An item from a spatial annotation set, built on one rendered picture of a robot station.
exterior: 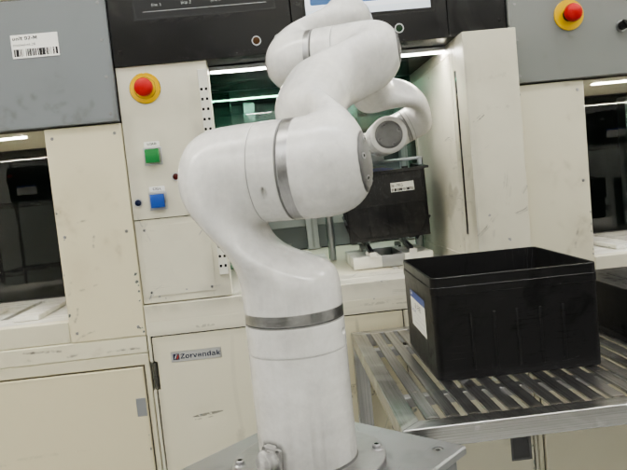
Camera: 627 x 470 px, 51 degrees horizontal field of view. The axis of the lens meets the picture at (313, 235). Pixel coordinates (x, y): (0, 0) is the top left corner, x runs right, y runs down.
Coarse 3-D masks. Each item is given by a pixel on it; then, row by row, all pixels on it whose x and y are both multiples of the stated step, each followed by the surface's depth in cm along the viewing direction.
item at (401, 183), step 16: (384, 160) 176; (400, 160) 176; (384, 176) 167; (400, 176) 167; (416, 176) 167; (384, 192) 168; (400, 192) 168; (416, 192) 168; (368, 208) 168; (384, 208) 168; (400, 208) 168; (416, 208) 168; (352, 224) 169; (368, 224) 169; (384, 224) 169; (400, 224) 169; (416, 224) 169; (352, 240) 169; (368, 240) 169; (400, 240) 186
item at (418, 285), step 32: (448, 256) 133; (480, 256) 133; (512, 256) 133; (544, 256) 128; (576, 256) 114; (416, 288) 119; (448, 288) 106; (480, 288) 106; (512, 288) 106; (544, 288) 106; (576, 288) 106; (416, 320) 122; (448, 320) 106; (480, 320) 106; (512, 320) 106; (544, 320) 107; (576, 320) 107; (448, 352) 107; (480, 352) 107; (512, 352) 107; (544, 352) 107; (576, 352) 107
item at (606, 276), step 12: (600, 276) 132; (612, 276) 130; (624, 276) 129; (600, 288) 127; (612, 288) 122; (624, 288) 118; (600, 300) 128; (612, 300) 123; (624, 300) 118; (600, 312) 128; (612, 312) 123; (624, 312) 118; (600, 324) 129; (612, 324) 123; (624, 324) 119; (612, 336) 123; (624, 336) 119
